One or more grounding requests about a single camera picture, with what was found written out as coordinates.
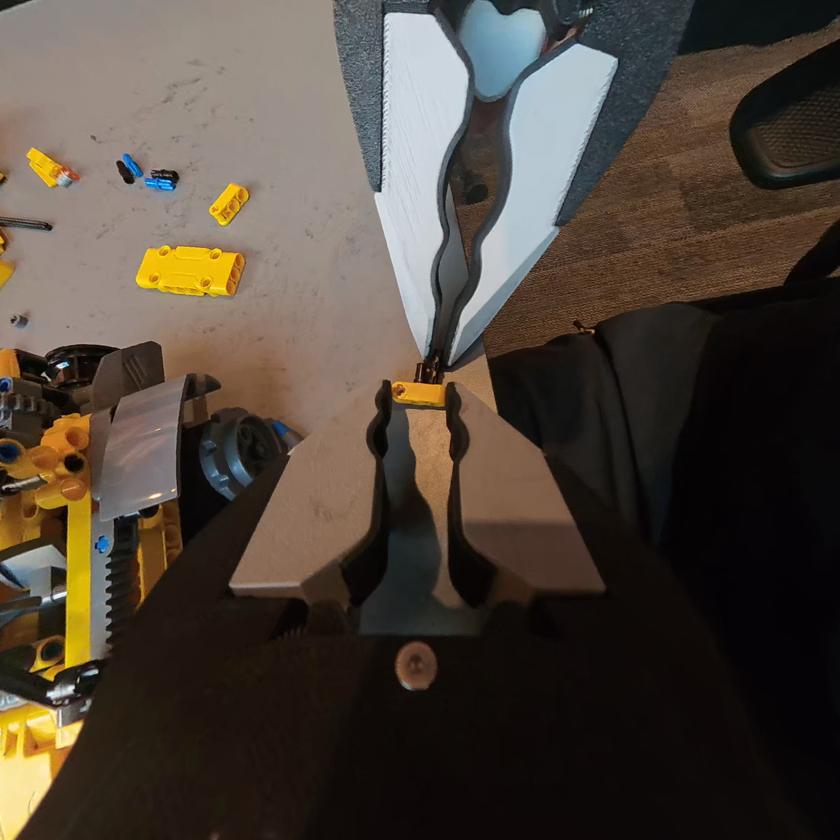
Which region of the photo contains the cluster of small brick pins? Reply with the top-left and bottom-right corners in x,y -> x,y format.
116,152 -> 180,193

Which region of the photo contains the yellow rectangular brick panel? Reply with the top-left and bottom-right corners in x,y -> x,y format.
136,245 -> 247,298

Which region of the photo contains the yellow grey brick vehicle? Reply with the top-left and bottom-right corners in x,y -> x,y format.
0,340 -> 307,840

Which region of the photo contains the grey desk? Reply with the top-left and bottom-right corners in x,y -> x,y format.
0,0 -> 494,840

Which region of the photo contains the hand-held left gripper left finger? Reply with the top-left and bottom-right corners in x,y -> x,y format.
230,379 -> 395,608

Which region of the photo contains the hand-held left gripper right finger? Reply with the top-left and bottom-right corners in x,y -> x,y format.
445,382 -> 606,610

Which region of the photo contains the short yellow brick beam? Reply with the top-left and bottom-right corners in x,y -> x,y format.
209,183 -> 252,227
391,381 -> 449,408

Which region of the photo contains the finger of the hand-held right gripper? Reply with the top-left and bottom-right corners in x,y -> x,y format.
374,8 -> 476,361
448,41 -> 622,370

